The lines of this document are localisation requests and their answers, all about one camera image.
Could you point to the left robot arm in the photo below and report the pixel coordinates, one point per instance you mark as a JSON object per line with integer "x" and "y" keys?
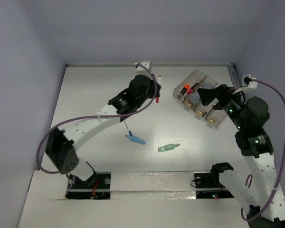
{"x": 62, "y": 145}

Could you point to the red capped white pen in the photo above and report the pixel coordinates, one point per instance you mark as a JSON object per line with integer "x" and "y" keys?
{"x": 159, "y": 82}

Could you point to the orange highlighter marker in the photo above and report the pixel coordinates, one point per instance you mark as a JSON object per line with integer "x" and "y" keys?
{"x": 185, "y": 89}

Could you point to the clear four-compartment organizer tray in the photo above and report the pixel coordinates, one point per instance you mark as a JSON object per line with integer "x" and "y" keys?
{"x": 214, "y": 117}

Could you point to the green utility knife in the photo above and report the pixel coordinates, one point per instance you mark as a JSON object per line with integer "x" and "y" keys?
{"x": 168, "y": 147}

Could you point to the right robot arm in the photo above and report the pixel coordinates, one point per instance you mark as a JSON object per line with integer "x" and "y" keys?
{"x": 266, "y": 209}

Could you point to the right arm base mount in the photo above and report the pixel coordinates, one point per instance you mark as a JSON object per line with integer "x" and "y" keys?
{"x": 207, "y": 183}

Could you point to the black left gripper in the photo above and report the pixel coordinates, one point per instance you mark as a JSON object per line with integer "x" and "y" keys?
{"x": 152, "y": 84}

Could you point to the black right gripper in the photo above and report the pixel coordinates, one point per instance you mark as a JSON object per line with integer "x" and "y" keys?
{"x": 222, "y": 92}

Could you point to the white front board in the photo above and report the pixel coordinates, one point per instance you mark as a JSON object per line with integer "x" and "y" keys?
{"x": 138, "y": 200}

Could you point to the pink highlighter marker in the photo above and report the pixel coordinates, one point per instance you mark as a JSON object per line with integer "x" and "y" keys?
{"x": 193, "y": 88}

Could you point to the clear jar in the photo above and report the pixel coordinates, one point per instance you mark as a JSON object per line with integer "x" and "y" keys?
{"x": 207, "y": 85}
{"x": 195, "y": 97}

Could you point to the blue utility knife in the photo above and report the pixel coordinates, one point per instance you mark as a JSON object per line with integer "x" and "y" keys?
{"x": 136, "y": 139}

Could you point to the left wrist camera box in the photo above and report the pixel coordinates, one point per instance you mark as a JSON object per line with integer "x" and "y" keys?
{"x": 143, "y": 66}

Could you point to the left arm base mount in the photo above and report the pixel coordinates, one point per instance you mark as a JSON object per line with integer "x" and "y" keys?
{"x": 95, "y": 188}

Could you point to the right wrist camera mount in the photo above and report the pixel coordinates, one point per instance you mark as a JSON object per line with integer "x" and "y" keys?
{"x": 248, "y": 84}

